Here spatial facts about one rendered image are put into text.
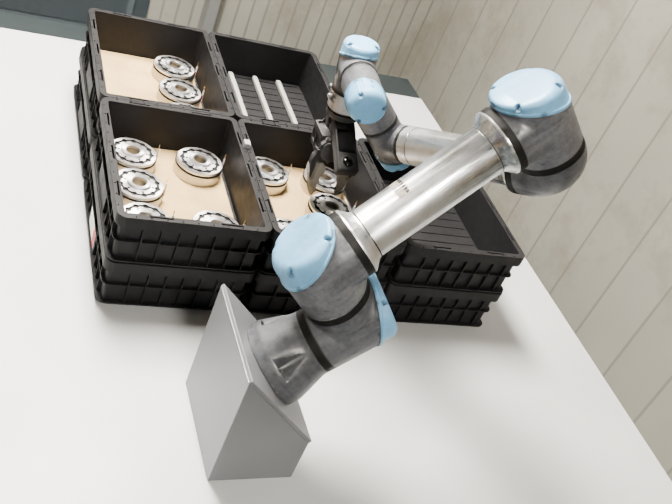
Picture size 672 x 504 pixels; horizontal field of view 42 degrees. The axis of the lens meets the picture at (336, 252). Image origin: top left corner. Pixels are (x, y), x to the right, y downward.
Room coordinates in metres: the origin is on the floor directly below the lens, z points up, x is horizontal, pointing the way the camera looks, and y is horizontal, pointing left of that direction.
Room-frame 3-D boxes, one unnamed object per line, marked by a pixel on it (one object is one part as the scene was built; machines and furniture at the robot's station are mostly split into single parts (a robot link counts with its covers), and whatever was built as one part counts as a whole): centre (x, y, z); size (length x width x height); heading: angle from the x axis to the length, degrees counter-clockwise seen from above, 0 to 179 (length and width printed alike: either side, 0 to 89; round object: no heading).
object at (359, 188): (1.63, 0.10, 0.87); 0.40 x 0.30 x 0.11; 31
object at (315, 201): (1.65, 0.05, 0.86); 0.10 x 0.10 x 0.01
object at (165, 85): (1.85, 0.50, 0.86); 0.10 x 0.10 x 0.01
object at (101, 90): (1.82, 0.56, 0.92); 0.40 x 0.30 x 0.02; 31
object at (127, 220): (1.47, 0.35, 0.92); 0.40 x 0.30 x 0.02; 31
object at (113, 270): (1.47, 0.35, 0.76); 0.40 x 0.30 x 0.12; 31
